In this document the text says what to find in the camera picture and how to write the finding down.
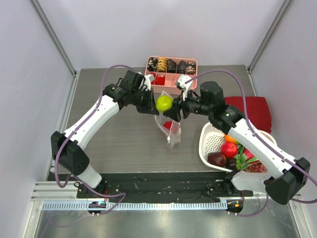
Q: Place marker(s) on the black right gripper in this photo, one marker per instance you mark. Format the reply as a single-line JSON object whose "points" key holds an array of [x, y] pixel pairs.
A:
{"points": [[183, 107]]}

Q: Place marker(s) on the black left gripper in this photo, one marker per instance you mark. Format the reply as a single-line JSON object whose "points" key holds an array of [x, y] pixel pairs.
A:
{"points": [[148, 108]]}

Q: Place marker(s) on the green pear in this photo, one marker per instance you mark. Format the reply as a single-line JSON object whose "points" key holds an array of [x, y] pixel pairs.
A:
{"points": [[163, 103]]}

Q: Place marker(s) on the clear polka dot zip bag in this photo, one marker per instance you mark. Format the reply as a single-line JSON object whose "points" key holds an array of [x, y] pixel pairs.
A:
{"points": [[173, 136]]}

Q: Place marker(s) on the dark purple plum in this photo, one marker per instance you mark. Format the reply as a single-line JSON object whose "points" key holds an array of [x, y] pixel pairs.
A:
{"points": [[217, 159]]}

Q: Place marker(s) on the red apple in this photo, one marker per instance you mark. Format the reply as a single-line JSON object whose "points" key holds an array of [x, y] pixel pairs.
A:
{"points": [[229, 149]]}

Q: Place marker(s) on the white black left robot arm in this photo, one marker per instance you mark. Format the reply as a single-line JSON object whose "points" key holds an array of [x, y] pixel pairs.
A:
{"points": [[68, 147]]}

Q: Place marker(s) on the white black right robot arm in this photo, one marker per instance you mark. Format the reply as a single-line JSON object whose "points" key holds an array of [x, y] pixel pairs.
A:
{"points": [[286, 175]]}

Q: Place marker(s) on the pink divided organizer box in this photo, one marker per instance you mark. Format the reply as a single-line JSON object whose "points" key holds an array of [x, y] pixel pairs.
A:
{"points": [[170, 78]]}

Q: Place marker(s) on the dark brown sock roll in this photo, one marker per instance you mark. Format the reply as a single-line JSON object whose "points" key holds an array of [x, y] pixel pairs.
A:
{"points": [[171, 66]]}

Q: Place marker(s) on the black dotted sock roll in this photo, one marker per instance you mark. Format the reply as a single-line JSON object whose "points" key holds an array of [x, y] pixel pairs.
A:
{"points": [[181, 67]]}

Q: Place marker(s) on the black pink floral roll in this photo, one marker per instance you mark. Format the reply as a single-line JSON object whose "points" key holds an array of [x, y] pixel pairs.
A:
{"points": [[190, 68]]}

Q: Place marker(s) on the yellow black patterned roll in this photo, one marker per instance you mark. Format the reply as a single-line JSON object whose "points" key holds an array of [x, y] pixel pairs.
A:
{"points": [[162, 64]]}

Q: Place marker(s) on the black floral sock roll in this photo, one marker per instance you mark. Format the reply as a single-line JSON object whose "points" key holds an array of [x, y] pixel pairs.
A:
{"points": [[152, 64]]}

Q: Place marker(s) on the white perforated fruit basket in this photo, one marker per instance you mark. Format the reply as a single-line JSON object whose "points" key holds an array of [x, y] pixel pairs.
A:
{"points": [[211, 140]]}

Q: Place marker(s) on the orange green mango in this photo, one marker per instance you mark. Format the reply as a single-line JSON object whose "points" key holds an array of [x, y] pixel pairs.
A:
{"points": [[228, 138]]}

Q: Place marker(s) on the folded red cloth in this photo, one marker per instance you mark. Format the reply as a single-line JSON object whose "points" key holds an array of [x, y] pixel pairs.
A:
{"points": [[257, 110]]}

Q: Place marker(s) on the pink dragon fruit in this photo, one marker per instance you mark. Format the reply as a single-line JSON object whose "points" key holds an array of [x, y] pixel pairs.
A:
{"points": [[245, 160]]}

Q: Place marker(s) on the purple grape bunch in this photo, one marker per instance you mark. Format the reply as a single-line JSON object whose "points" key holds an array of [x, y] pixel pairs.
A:
{"points": [[256, 168]]}

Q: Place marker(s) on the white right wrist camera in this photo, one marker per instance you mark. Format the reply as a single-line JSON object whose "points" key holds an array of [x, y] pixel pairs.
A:
{"points": [[184, 84]]}

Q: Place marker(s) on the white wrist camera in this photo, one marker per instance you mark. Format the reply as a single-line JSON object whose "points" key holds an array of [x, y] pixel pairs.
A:
{"points": [[147, 82], [184, 84]]}

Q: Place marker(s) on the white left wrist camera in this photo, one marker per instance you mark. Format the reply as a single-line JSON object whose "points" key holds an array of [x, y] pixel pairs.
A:
{"points": [[147, 82]]}

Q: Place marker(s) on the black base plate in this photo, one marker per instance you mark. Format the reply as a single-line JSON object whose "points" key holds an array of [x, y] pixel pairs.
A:
{"points": [[174, 187]]}

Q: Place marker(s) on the white slotted cable duct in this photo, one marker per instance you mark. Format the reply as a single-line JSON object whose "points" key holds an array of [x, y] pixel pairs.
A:
{"points": [[97, 205]]}

